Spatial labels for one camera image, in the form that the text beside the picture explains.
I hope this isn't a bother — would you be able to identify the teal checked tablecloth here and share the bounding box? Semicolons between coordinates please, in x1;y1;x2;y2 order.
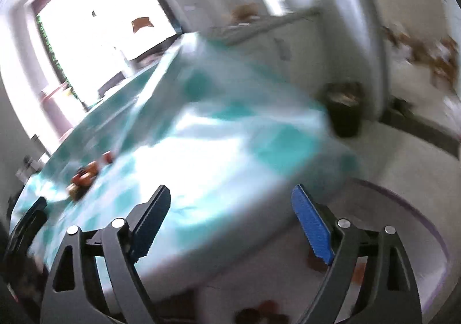
9;32;361;289

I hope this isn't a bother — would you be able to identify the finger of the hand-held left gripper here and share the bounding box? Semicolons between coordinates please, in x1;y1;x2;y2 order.
8;197;48;258

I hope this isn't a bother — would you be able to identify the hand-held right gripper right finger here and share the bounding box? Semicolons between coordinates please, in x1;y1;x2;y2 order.
291;183;423;324

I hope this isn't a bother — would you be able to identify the pink thermos jug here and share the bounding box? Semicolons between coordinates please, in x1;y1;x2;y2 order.
40;82;78;141

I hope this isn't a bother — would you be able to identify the bright window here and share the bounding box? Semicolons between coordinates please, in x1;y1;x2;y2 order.
34;0;181;109

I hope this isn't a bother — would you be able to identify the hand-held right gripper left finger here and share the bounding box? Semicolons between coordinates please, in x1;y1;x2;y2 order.
40;185;171;324

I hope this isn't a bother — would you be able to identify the black waste bin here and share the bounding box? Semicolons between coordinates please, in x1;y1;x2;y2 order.
322;82;364;138

